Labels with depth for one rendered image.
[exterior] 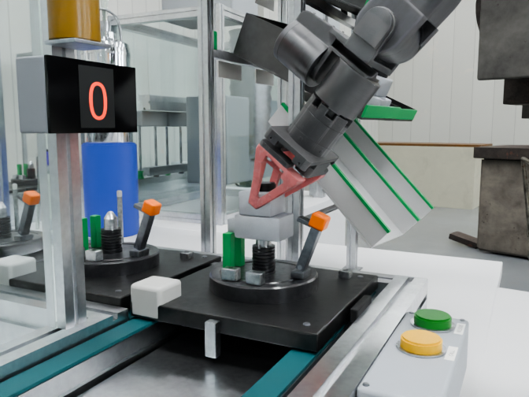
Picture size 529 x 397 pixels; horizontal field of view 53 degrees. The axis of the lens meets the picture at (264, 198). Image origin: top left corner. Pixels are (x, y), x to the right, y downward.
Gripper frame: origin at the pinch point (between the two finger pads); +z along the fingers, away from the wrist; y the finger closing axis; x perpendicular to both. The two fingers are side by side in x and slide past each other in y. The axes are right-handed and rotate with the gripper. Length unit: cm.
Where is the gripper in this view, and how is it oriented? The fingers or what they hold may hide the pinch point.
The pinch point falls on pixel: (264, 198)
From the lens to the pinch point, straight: 67.6
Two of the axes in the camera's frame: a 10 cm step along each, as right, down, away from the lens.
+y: -4.5, 1.3, -8.8
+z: -5.6, 7.4, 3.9
